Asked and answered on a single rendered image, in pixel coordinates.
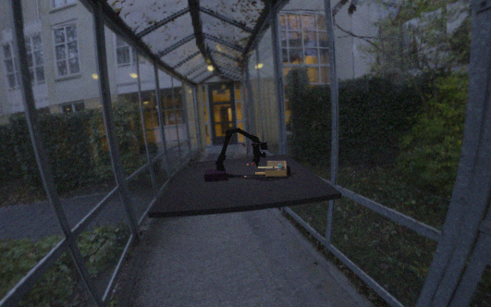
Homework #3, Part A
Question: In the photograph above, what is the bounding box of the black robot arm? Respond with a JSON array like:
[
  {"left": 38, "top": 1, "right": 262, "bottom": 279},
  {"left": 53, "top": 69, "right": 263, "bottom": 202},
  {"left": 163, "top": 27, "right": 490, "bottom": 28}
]
[{"left": 215, "top": 128, "right": 267, "bottom": 171}]

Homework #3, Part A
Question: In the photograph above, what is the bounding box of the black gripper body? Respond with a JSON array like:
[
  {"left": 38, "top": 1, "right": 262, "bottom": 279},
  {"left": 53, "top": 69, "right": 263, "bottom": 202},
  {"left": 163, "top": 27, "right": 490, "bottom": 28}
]
[{"left": 252, "top": 150, "right": 261, "bottom": 162}]

